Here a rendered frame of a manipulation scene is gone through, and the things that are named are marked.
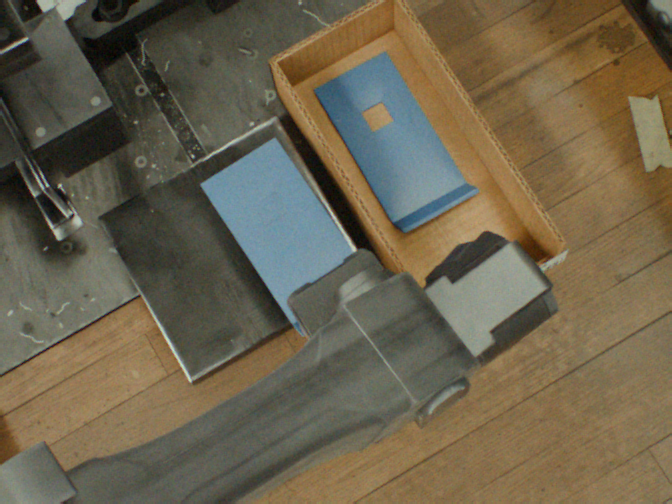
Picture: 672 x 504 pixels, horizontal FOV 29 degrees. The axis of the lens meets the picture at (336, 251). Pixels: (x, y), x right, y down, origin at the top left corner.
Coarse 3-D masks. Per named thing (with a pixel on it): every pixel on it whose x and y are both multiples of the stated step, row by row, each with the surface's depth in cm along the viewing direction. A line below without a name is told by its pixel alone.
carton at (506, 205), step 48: (384, 0) 103; (336, 48) 106; (384, 48) 109; (432, 48) 102; (288, 96) 103; (432, 96) 108; (336, 144) 107; (480, 144) 103; (480, 192) 105; (528, 192) 98; (384, 240) 98; (432, 240) 105; (528, 240) 104
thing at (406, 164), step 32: (384, 64) 108; (320, 96) 108; (352, 96) 108; (384, 96) 108; (352, 128) 107; (384, 128) 107; (416, 128) 107; (384, 160) 106; (416, 160) 106; (448, 160) 106; (384, 192) 105; (416, 192) 105; (448, 192) 105; (416, 224) 102
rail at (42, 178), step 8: (0, 104) 100; (0, 112) 100; (8, 112) 100; (8, 120) 100; (16, 128) 100; (16, 136) 100; (24, 144) 99; (24, 152) 99; (32, 160) 99; (32, 168) 99; (40, 168) 99; (40, 176) 99; (40, 184) 98; (48, 184) 99
